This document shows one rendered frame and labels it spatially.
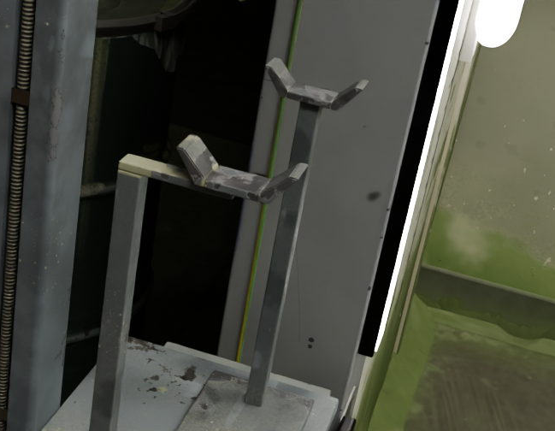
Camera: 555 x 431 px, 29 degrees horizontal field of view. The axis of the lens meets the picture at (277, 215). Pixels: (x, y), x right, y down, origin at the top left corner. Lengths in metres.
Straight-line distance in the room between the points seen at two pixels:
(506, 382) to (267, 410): 1.65
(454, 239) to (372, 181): 1.49
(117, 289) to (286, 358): 0.69
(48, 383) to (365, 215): 0.51
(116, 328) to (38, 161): 0.14
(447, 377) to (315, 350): 1.18
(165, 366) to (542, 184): 1.87
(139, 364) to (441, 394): 1.51
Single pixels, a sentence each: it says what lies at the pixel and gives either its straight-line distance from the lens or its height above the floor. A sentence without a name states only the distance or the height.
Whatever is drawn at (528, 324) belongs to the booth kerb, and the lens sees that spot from 2.77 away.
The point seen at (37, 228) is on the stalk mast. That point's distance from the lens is 0.83.
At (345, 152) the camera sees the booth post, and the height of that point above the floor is 0.91.
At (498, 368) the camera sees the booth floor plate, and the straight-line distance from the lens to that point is 2.64.
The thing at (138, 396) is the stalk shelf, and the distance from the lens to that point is 0.99.
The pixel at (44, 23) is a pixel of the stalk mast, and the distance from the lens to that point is 0.77.
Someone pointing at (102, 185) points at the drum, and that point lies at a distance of 1.83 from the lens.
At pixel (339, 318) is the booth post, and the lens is 1.35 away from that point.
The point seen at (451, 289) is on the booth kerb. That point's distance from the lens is 2.75.
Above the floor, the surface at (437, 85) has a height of 1.02.
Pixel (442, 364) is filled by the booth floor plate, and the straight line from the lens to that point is 2.59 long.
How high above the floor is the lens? 1.37
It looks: 25 degrees down
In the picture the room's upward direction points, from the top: 10 degrees clockwise
